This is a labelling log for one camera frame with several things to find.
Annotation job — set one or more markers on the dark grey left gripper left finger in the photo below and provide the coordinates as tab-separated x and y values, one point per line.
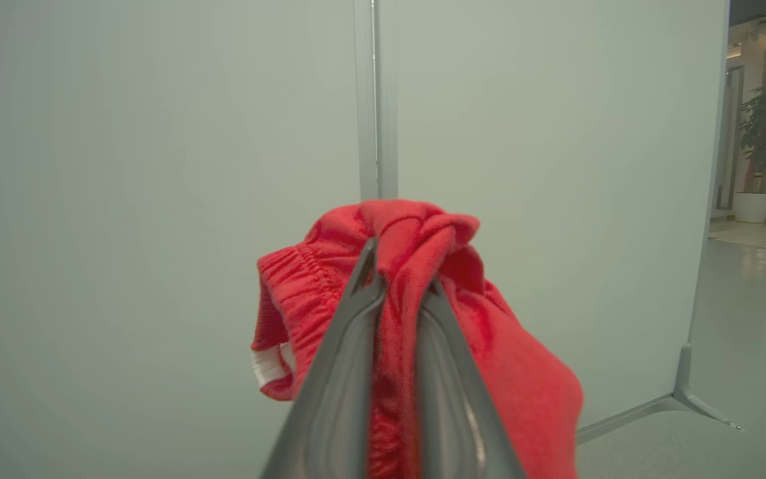
336	399

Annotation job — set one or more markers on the grey metal partition post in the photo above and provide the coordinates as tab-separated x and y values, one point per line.
375	100

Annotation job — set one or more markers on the red shorts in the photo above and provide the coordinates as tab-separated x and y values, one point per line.
522	386

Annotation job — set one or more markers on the white plant pot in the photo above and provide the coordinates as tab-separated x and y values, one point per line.
752	207

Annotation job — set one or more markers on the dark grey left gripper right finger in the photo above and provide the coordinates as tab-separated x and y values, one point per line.
453	412

